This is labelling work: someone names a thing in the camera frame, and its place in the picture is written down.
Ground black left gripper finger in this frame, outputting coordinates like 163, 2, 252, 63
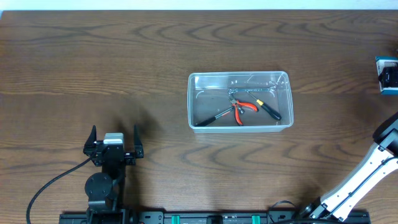
134, 124, 143, 149
84, 125, 97, 148

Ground blue white cardboard box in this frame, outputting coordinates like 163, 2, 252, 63
376, 56, 397, 95

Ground small steel claw hammer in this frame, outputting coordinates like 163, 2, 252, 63
196, 106, 243, 127

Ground clear plastic storage container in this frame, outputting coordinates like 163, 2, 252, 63
187, 71, 294, 133

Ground red handled pliers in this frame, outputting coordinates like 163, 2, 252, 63
229, 95, 259, 126

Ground silver combination wrench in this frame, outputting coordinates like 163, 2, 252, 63
228, 86, 276, 95

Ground black yellow screwdriver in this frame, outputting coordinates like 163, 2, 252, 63
248, 92, 282, 121

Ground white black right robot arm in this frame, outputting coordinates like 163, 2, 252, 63
294, 56, 397, 223

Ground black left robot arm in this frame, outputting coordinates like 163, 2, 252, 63
83, 126, 144, 224

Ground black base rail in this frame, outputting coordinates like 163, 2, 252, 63
58, 208, 371, 224

